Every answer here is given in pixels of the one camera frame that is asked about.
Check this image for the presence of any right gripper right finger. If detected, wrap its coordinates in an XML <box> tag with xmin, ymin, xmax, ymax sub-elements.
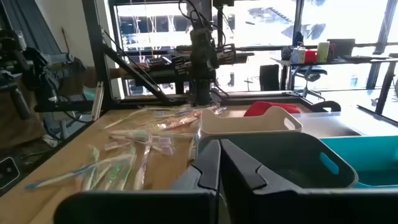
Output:
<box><xmin>220</xmin><ymin>138</ymin><xmax>398</xmax><ymax>224</ymax></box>

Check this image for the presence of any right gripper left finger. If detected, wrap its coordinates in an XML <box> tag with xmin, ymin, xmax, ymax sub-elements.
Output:
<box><xmin>53</xmin><ymin>139</ymin><xmax>222</xmax><ymax>224</ymax></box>

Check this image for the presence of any dark grey plastic bin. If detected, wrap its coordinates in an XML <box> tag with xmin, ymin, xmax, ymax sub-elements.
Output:
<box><xmin>195</xmin><ymin>132</ymin><xmax>359</xmax><ymax>191</ymax></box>

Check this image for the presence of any purple wrapped toothbrush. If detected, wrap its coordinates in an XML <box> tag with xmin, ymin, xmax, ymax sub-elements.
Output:
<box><xmin>149</xmin><ymin>136</ymin><xmax>175</xmax><ymax>156</ymax></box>

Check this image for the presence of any teal plastic bin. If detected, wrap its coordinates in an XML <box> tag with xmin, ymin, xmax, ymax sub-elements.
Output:
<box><xmin>319</xmin><ymin>135</ymin><xmax>398</xmax><ymax>190</ymax></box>

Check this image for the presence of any beige plastic bin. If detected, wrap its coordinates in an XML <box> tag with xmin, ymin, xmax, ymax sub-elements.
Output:
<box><xmin>198</xmin><ymin>105</ymin><xmax>303</xmax><ymax>147</ymax></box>

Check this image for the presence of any red cloth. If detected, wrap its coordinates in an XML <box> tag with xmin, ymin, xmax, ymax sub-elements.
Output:
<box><xmin>243</xmin><ymin>101</ymin><xmax>302</xmax><ymax>118</ymax></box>

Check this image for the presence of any white light bar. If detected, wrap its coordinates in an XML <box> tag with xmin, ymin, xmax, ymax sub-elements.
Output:
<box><xmin>91</xmin><ymin>81</ymin><xmax>105</xmax><ymax>121</ymax></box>

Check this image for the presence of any black office chair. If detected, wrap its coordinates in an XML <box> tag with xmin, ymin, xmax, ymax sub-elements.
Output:
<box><xmin>292</xmin><ymin>65</ymin><xmax>329</xmax><ymax>100</ymax></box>

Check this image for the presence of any black cabinet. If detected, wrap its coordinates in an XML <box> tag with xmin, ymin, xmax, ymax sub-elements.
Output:
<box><xmin>259</xmin><ymin>63</ymin><xmax>280</xmax><ymax>91</ymax></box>

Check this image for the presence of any red box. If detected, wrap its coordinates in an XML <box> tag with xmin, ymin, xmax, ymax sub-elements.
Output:
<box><xmin>303</xmin><ymin>49</ymin><xmax>318</xmax><ymax>64</ymax></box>

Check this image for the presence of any white box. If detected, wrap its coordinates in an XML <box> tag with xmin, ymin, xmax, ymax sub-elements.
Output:
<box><xmin>290</xmin><ymin>46</ymin><xmax>306</xmax><ymax>65</ymax></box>

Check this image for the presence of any black window desk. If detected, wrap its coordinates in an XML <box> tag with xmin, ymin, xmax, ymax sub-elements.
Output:
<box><xmin>270</xmin><ymin>52</ymin><xmax>398</xmax><ymax>116</ymax></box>

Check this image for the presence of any light green box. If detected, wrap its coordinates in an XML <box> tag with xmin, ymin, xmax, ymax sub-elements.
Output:
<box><xmin>317</xmin><ymin>41</ymin><xmax>330</xmax><ymax>63</ymax></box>

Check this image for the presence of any brown cardboard box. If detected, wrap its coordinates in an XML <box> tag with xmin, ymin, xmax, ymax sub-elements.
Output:
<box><xmin>326</xmin><ymin>39</ymin><xmax>356</xmax><ymax>58</ymax></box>

